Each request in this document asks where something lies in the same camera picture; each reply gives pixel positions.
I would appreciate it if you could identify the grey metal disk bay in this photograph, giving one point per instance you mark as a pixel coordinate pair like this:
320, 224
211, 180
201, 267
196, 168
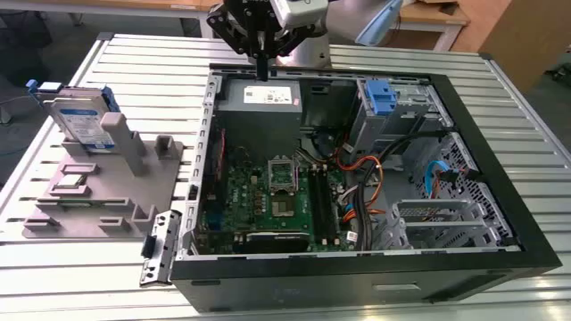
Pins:
445, 224

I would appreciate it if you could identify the green RAM stick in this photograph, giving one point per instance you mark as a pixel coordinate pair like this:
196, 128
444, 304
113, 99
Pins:
76, 203

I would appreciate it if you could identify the green motherboard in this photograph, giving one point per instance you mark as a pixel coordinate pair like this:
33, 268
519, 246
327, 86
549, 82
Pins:
243, 214

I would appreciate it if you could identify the brown wooden cabinet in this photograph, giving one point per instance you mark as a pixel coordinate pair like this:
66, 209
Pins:
525, 33

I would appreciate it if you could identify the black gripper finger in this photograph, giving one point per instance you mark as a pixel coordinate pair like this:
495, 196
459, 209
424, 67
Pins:
292, 43
227, 30

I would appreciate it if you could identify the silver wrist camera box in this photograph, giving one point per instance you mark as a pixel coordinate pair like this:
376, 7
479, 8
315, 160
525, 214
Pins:
299, 13

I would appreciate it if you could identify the black open PC case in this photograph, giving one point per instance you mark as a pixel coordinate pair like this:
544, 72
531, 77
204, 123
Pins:
312, 281

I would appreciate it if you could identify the black bin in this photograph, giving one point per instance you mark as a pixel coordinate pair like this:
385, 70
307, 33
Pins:
21, 36

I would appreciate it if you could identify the grey parts rack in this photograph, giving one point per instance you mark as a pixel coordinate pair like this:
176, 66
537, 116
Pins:
110, 187

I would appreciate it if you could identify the grey hinged card latch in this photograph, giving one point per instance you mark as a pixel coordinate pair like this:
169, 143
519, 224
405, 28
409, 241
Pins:
164, 240

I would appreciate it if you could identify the power supply unit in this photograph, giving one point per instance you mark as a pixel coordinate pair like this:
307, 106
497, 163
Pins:
259, 127

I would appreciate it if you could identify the wooden desk white legs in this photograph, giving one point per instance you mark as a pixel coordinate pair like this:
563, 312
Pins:
428, 16

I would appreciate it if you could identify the silver CPU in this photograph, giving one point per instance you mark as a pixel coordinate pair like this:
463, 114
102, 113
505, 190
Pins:
70, 181

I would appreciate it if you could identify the black graphics card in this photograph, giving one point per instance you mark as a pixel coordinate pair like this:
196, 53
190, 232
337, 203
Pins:
276, 242

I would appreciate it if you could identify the CPU socket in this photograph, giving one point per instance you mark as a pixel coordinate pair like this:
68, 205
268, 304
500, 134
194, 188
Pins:
284, 207

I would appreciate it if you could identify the hard disk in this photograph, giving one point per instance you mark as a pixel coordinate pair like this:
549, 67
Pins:
84, 123

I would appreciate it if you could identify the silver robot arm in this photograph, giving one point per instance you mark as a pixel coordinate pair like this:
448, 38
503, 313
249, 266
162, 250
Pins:
307, 50

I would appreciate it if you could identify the grey metal drive cage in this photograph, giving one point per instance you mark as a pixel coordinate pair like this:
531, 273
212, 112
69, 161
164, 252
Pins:
388, 130

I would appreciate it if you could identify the blue drive latch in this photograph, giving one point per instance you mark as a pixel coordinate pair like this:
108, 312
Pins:
381, 100

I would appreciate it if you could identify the black RAM slot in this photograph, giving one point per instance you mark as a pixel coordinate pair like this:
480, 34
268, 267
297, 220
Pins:
316, 204
329, 204

